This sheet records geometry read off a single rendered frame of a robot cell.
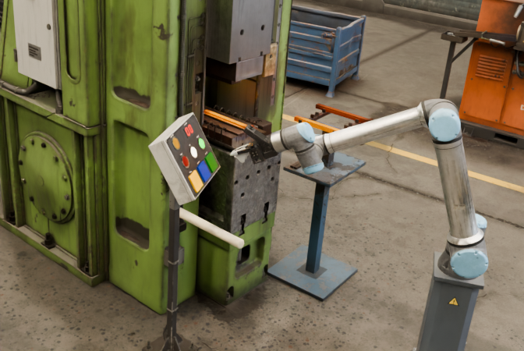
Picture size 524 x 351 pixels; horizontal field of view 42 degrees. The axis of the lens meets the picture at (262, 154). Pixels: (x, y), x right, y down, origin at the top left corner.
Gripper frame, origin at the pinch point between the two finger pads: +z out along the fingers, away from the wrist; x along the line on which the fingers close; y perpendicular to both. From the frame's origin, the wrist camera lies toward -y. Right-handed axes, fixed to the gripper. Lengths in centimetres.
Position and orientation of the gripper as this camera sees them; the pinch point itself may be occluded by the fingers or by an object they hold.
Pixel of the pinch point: (231, 152)
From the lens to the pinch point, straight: 293.5
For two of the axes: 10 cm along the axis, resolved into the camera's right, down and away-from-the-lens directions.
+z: -8.8, 2.9, 3.8
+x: 2.6, -3.8, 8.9
